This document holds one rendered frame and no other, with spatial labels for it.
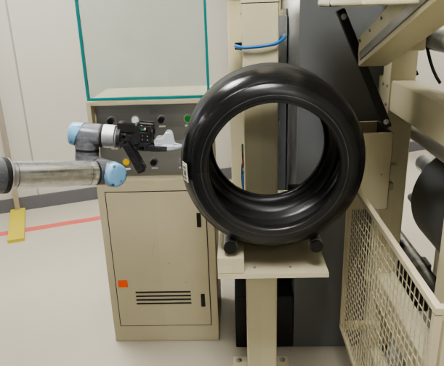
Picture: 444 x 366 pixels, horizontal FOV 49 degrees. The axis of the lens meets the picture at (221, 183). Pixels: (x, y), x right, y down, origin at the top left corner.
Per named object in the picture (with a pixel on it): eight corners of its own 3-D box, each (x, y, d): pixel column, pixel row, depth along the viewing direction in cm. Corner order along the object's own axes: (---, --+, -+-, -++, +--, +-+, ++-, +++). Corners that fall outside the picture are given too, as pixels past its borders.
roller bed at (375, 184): (337, 191, 206) (341, 121, 196) (373, 190, 206) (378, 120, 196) (347, 210, 187) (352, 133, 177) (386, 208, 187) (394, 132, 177)
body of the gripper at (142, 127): (153, 127, 153) (115, 124, 153) (152, 153, 156) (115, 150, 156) (157, 121, 161) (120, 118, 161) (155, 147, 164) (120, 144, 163)
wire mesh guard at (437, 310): (338, 327, 217) (347, 176, 193) (343, 327, 217) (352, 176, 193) (406, 531, 132) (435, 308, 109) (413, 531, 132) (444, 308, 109)
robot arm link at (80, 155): (87, 187, 154) (88, 153, 152) (70, 180, 162) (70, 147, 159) (109, 184, 160) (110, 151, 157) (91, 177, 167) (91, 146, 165)
